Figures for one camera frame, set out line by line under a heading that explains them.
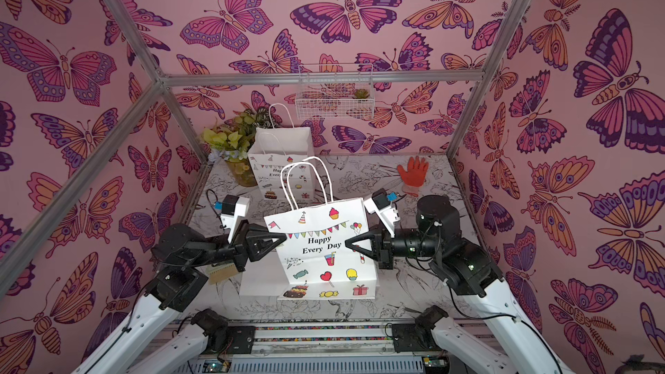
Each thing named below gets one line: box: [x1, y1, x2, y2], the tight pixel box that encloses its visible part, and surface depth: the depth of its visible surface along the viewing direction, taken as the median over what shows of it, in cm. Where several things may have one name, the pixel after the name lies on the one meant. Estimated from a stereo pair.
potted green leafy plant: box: [201, 106, 276, 187], surface depth 101 cm
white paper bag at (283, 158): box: [247, 103, 315, 200], surface depth 96 cm
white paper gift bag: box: [238, 247, 290, 297], surface depth 85 cm
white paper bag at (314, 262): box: [263, 197, 377, 301], surface depth 56 cm
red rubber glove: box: [396, 155, 429, 197], surface depth 115 cm
